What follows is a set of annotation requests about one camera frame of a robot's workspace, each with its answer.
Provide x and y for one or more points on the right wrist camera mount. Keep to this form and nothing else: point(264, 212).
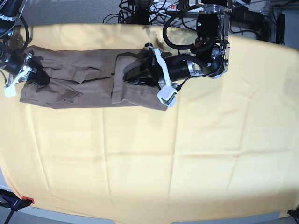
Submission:
point(9, 89)

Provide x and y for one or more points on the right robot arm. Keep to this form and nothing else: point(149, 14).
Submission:
point(10, 13)

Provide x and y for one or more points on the yellow table cloth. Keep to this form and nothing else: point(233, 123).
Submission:
point(228, 148)

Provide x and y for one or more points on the black clamp right corner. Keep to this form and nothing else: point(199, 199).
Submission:
point(294, 214)

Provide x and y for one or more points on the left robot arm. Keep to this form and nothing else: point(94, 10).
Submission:
point(207, 57)

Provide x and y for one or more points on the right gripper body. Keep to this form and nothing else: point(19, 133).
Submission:
point(16, 63)

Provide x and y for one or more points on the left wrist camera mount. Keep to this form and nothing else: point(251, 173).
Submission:
point(167, 93)

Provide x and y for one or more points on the brown T-shirt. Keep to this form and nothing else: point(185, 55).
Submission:
point(89, 79)

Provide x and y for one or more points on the white power strip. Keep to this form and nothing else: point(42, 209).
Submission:
point(171, 7)

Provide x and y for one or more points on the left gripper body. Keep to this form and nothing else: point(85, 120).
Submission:
point(180, 67)

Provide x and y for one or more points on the blue red table clamp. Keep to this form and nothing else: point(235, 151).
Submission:
point(13, 202)

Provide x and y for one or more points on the black power adapter box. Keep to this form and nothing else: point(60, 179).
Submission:
point(246, 16)

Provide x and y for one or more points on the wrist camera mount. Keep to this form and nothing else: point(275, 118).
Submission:
point(9, 89)
point(167, 93)

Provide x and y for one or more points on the black centre stand post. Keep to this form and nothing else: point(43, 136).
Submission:
point(142, 12)

